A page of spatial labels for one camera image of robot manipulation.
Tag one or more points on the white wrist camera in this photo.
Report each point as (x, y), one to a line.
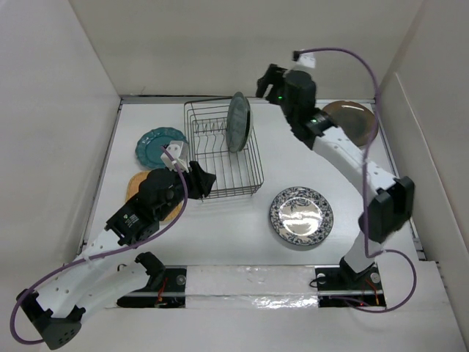
(305, 61)
(176, 154)

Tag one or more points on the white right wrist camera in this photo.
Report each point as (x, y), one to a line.
(305, 61)

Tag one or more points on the mint green flower plate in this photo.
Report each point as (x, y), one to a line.
(250, 125)

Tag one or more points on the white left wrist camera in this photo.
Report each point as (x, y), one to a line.
(176, 154)

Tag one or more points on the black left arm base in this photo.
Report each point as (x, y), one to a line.
(165, 287)

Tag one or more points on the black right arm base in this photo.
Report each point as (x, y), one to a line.
(348, 280)

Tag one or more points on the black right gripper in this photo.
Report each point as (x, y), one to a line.
(275, 75)

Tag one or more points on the brown speckled plate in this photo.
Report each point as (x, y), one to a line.
(355, 119)

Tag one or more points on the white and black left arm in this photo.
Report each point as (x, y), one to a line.
(60, 302)

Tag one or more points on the teal scalloped plate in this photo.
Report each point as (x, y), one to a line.
(148, 148)

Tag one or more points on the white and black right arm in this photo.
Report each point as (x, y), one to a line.
(387, 199)

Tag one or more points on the blue floral white plate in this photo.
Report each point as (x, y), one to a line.
(301, 216)

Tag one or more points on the grey wire dish rack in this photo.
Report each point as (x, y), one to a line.
(237, 173)

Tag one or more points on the grey-blue round plate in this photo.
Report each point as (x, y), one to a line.
(236, 122)

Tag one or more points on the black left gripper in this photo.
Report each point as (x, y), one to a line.
(200, 181)

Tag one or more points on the silver mounting rail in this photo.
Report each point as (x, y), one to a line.
(257, 287)

